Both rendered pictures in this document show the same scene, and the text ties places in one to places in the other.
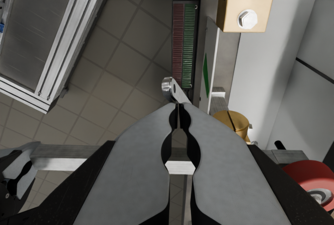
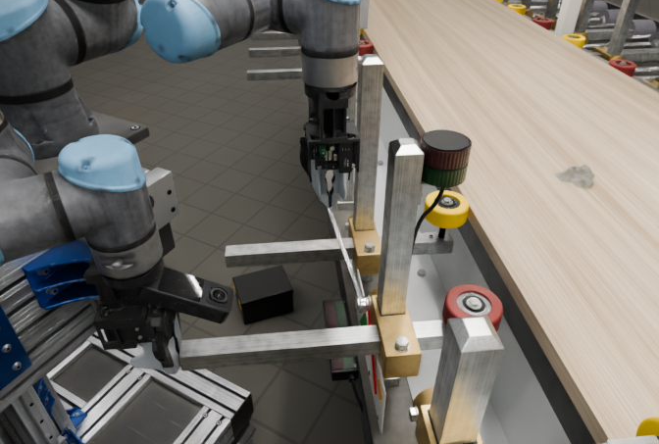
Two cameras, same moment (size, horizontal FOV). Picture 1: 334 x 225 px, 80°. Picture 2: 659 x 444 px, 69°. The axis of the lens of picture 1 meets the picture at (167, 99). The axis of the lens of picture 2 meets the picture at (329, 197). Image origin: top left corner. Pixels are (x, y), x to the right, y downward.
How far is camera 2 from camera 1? 0.78 m
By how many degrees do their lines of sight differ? 86
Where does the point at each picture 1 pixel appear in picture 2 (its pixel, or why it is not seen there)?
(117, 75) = not seen: outside the picture
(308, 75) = not seen: hidden behind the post
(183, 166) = (351, 331)
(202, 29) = (353, 316)
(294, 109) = (503, 394)
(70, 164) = (225, 344)
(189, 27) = (340, 314)
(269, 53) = not seen: hidden behind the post
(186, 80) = (347, 360)
